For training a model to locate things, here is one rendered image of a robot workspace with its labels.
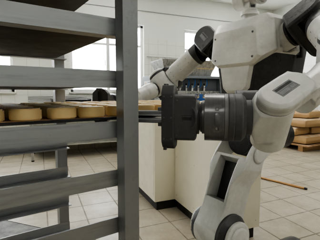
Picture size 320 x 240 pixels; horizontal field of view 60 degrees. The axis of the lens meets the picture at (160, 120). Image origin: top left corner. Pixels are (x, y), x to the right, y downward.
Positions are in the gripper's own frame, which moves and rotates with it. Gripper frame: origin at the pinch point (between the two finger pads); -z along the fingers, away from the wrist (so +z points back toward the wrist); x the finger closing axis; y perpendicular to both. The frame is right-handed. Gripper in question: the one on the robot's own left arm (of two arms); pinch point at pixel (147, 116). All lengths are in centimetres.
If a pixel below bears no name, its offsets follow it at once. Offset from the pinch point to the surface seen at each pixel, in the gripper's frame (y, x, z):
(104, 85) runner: 6.9, 5.9, -6.1
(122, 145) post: 7.1, -4.6, -2.9
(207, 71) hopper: -210, 26, 8
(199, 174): -150, -55, 4
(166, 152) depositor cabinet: -181, -45, -25
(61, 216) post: -25, -34, -34
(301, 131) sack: -486, -63, 173
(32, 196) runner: 15.5, -11.4, -14.9
